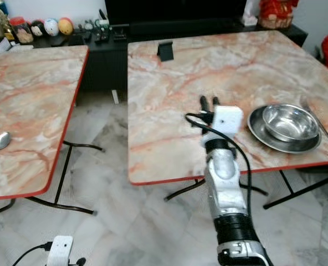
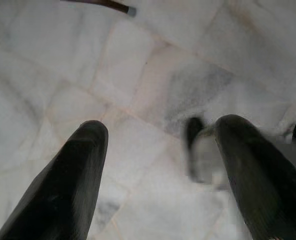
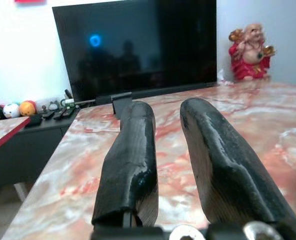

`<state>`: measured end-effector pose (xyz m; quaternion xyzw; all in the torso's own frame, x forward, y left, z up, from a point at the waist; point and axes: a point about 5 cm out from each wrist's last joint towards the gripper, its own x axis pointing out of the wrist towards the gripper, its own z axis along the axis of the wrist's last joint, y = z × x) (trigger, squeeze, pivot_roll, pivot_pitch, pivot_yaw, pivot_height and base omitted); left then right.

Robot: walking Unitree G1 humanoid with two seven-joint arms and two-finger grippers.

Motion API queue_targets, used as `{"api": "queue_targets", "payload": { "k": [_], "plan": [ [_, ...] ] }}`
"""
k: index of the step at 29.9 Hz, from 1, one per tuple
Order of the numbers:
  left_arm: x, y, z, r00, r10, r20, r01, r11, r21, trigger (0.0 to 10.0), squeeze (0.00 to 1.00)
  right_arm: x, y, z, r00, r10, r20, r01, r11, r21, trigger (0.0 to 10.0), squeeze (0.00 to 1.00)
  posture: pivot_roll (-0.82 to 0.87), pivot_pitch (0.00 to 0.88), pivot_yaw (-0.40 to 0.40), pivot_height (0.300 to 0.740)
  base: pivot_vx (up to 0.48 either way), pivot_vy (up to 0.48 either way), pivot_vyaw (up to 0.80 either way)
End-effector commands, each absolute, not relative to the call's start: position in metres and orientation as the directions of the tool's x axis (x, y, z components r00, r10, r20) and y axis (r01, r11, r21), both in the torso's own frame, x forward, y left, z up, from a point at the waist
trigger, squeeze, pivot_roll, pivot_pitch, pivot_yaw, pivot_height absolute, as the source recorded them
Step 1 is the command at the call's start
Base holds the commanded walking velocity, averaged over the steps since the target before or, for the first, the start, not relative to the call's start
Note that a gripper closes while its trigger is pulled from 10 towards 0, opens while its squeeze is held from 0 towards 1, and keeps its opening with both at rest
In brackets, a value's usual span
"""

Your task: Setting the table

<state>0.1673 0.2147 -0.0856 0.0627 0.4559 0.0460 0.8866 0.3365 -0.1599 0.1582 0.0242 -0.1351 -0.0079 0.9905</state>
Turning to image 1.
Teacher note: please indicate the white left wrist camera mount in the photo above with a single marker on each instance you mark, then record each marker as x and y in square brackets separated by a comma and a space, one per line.
[60, 250]

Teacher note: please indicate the red festive figurine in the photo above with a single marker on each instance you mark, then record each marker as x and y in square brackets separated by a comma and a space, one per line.
[277, 12]

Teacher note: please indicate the steel plate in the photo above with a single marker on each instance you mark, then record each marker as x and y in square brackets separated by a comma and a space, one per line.
[257, 130]

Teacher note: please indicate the black egg-shaped figure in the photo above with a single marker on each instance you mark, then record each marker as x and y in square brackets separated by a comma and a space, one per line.
[37, 29]

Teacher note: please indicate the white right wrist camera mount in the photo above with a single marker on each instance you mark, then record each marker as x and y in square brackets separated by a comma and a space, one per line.
[227, 119]

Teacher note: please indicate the golden ornament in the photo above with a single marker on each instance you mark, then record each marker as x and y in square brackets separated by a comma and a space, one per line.
[1, 23]

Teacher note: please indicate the white egg-shaped figure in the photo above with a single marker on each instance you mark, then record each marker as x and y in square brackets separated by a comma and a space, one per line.
[51, 27]

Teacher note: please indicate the black TV cabinet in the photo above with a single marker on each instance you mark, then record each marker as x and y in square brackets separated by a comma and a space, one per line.
[103, 64]

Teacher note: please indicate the marble-pattern folding table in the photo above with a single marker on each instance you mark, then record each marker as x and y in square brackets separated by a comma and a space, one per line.
[36, 111]
[186, 94]

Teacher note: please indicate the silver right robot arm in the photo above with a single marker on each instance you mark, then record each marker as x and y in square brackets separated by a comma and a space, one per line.
[225, 188]

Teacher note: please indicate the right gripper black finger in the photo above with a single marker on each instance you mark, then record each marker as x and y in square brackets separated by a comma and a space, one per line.
[204, 108]
[216, 103]

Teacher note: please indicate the yellow egg-shaped figure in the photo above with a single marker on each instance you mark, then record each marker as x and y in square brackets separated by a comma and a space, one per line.
[65, 26]

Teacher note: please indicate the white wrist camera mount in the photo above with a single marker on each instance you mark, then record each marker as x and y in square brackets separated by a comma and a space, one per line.
[60, 250]
[227, 119]

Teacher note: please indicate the red-lidded glass jar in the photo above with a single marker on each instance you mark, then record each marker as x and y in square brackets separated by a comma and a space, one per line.
[21, 31]

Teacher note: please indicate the steel fork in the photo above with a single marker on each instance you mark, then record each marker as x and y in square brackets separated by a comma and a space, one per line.
[319, 123]

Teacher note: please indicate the black television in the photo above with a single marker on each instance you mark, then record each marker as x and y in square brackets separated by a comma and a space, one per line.
[175, 10]

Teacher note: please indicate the black phone stand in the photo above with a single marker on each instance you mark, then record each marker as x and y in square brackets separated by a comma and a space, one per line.
[166, 51]

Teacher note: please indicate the steel bowl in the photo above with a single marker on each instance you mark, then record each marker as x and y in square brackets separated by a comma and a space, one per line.
[290, 122]

